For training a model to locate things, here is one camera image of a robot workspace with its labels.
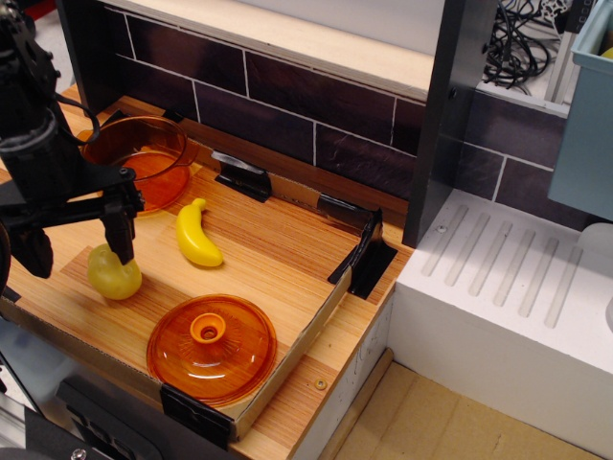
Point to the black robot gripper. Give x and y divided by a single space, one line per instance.
52 184

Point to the yellow toy potato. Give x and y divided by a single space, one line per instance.
109 277

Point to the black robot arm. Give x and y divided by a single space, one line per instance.
30 105

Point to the orange transparent pot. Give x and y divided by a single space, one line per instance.
157 149

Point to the orange transparent pot lid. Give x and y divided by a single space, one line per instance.
216 348

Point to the cardboard fence with black tape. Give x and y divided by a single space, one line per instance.
278 254

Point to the yellow toy banana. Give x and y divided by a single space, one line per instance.
192 241

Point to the brass screw in counter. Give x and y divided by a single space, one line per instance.
320 384

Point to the white dish drainer block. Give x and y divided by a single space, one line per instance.
511 311

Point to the light blue bin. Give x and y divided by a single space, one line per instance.
582 177

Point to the dark grey vertical post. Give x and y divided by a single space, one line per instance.
459 65

